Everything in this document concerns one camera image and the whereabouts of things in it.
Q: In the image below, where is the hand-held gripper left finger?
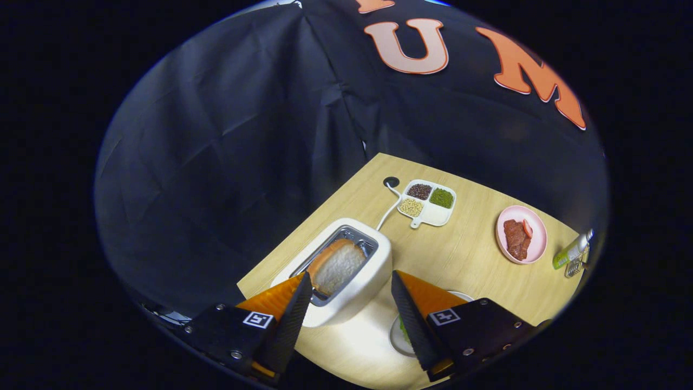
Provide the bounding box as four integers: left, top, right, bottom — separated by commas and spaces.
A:
181, 271, 313, 382

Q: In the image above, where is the pink plate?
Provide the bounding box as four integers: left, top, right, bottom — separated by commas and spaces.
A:
496, 205, 548, 265

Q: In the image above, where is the green label metal bottle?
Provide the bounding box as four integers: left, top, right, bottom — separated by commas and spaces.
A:
552, 229, 594, 270

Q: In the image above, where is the white divided dish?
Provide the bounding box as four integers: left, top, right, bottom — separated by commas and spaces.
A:
397, 179, 457, 229

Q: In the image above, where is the white toaster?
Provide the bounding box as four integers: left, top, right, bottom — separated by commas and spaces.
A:
271, 218, 393, 328

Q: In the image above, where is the white power cable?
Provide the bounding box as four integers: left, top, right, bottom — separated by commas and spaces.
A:
376, 182, 402, 232

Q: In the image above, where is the toasted bread slice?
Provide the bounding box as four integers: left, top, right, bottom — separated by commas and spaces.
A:
306, 238, 367, 296

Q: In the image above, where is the white round plate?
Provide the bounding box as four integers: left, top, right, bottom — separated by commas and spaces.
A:
389, 291, 474, 358

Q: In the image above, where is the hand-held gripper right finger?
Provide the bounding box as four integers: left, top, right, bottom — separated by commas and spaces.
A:
391, 270, 550, 382

